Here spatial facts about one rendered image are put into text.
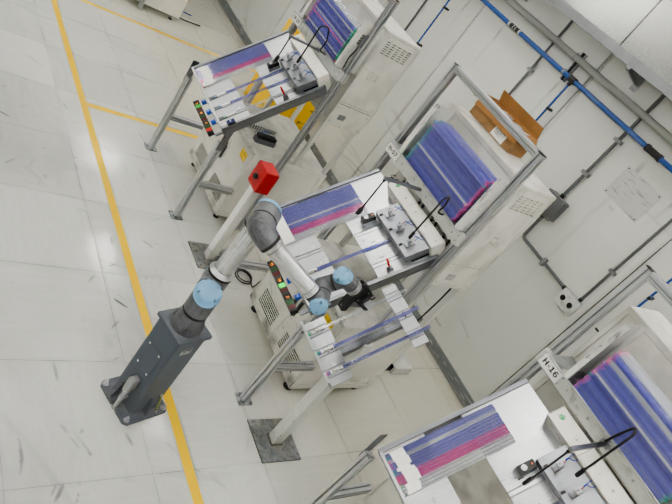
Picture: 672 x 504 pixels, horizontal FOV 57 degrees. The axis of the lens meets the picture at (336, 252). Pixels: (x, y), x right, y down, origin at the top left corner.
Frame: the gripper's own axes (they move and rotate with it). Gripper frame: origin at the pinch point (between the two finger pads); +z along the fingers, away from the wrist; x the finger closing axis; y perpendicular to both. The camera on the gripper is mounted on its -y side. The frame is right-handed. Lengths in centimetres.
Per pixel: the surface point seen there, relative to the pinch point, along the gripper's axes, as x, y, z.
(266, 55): 214, 21, 12
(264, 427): -4, -83, 42
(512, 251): 68, 93, 161
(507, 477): -90, 15, 16
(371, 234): 46, 19, 18
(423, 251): 21.1, 36.7, 19.3
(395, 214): 48, 35, 17
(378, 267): 25.2, 13.4, 15.9
